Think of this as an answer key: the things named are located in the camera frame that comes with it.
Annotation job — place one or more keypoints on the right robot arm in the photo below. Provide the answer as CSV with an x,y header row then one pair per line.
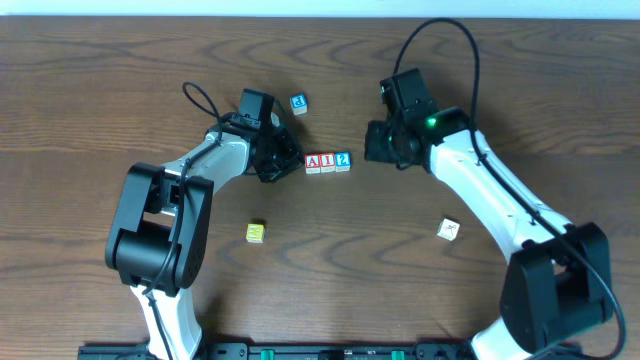
x,y
558,280

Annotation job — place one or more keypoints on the red letter A block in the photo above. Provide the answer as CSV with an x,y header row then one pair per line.
x,y
312,164

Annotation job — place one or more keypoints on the blue number 2 block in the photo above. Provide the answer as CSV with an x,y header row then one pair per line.
x,y
342,161

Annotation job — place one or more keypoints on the white block with red drawing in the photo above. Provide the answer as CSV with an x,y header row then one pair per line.
x,y
448,229

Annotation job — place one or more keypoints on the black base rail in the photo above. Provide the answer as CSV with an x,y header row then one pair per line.
x,y
243,351

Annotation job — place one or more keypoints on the yellow wooden block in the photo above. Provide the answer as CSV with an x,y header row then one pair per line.
x,y
255,233

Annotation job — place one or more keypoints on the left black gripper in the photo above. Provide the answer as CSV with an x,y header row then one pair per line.
x,y
282,156

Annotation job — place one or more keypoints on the red letter I block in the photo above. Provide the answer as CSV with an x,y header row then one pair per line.
x,y
327,162

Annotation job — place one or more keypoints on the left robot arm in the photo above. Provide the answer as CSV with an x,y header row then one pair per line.
x,y
159,233

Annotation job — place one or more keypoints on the blue letter P block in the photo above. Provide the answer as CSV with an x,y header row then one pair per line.
x,y
299,104

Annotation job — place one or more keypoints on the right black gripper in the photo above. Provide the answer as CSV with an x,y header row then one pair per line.
x,y
378,145

